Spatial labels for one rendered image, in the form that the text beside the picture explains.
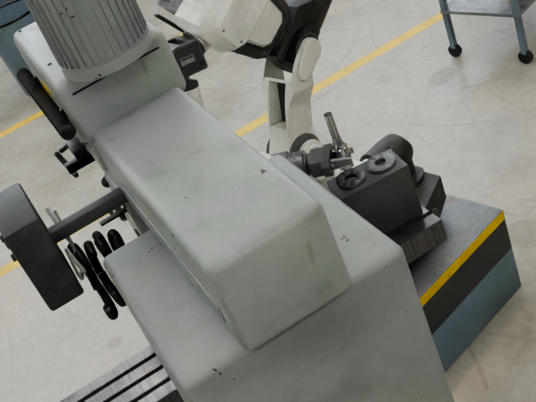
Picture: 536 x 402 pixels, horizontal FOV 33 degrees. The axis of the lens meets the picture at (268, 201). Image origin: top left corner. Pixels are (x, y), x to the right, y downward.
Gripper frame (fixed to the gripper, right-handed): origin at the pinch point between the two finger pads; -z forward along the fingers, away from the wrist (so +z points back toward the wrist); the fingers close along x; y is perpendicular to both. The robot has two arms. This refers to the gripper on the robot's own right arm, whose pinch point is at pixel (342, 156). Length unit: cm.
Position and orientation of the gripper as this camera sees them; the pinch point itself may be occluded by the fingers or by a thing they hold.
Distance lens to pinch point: 258.0
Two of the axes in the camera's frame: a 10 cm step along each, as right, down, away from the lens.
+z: -9.4, 2.0, 2.9
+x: 1.2, -6.1, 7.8
